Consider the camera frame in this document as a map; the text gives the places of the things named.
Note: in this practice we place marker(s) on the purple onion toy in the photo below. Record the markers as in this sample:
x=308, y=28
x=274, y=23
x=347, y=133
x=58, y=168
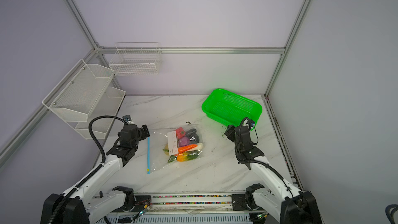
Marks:
x=184, y=141

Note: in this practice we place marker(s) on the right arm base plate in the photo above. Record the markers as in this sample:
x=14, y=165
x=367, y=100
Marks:
x=242, y=201

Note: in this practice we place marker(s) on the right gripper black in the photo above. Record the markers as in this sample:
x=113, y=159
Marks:
x=231, y=130

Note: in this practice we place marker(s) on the red pepper toy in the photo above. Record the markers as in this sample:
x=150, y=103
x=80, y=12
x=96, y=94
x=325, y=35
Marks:
x=180, y=133

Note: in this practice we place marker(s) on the clear zip bag blue zipper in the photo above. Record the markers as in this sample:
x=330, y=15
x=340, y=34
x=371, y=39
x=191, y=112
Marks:
x=156, y=158

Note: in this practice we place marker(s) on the orange carrot toy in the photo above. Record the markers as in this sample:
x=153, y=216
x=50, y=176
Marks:
x=186, y=148

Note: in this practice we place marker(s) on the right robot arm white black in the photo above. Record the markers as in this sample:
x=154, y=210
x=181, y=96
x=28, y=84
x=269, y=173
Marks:
x=274, y=194

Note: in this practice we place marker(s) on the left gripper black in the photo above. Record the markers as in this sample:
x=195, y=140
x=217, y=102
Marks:
x=142, y=135

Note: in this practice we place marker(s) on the white mesh upper shelf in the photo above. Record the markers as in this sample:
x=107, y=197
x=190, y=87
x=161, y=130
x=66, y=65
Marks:
x=75, y=98

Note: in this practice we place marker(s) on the white wire wall basket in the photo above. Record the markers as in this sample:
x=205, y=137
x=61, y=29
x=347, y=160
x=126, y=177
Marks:
x=136, y=58

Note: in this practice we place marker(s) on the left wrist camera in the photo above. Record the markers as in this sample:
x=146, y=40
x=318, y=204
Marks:
x=127, y=120

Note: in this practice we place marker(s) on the white mesh lower shelf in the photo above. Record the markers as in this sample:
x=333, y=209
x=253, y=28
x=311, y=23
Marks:
x=109, y=105

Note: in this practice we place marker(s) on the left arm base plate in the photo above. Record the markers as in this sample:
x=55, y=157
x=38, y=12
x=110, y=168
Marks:
x=135, y=204

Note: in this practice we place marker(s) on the green plastic basket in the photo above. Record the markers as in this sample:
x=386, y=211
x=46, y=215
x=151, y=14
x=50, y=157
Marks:
x=229, y=108

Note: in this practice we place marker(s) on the yellow lemon toy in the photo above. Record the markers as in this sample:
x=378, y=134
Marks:
x=166, y=150

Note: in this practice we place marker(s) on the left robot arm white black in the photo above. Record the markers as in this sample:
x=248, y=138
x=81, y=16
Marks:
x=77, y=205

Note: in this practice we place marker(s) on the black round avocado toy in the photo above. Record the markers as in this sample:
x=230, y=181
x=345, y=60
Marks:
x=194, y=139

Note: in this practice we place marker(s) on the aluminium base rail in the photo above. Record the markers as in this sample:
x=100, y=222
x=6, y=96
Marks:
x=185, y=202

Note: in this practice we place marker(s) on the white mesh shelf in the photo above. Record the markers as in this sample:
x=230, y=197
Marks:
x=109, y=105
x=75, y=98

